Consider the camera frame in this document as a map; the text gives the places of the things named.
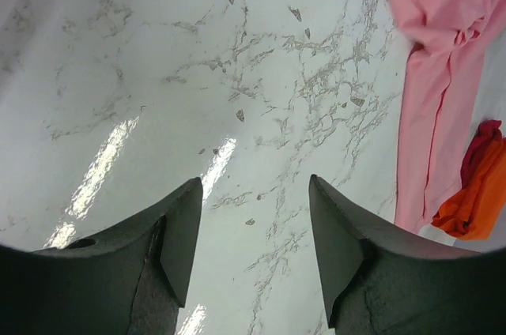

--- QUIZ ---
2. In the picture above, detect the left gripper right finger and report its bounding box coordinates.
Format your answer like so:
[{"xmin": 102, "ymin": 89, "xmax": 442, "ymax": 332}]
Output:
[{"xmin": 308, "ymin": 175, "xmax": 505, "ymax": 334}]

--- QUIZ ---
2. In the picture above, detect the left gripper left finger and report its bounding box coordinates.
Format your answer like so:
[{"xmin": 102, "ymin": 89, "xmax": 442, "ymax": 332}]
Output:
[{"xmin": 1, "ymin": 178, "xmax": 203, "ymax": 334}]

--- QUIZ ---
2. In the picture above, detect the pink t shirt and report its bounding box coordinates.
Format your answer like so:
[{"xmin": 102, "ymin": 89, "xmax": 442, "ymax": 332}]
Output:
[{"xmin": 389, "ymin": 0, "xmax": 505, "ymax": 233}]

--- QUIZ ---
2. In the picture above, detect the orange folded t shirt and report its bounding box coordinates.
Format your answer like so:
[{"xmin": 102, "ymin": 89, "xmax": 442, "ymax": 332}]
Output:
[{"xmin": 432, "ymin": 139, "xmax": 505, "ymax": 241}]

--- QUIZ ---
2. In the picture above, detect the dark red folded t shirt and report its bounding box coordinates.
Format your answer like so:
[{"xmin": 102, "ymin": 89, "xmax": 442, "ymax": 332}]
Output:
[{"xmin": 460, "ymin": 119, "xmax": 503, "ymax": 188}]

